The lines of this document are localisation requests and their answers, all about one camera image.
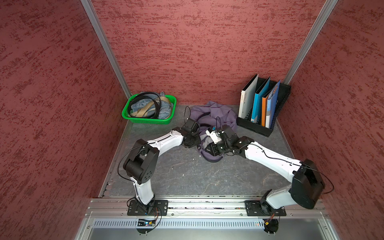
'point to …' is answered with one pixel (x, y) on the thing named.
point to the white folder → (246, 97)
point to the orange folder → (263, 111)
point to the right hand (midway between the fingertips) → (207, 151)
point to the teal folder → (257, 102)
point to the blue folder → (272, 103)
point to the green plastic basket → (125, 113)
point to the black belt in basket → (139, 94)
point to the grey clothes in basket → (165, 107)
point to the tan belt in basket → (144, 109)
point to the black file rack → (284, 91)
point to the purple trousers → (211, 115)
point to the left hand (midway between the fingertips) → (198, 144)
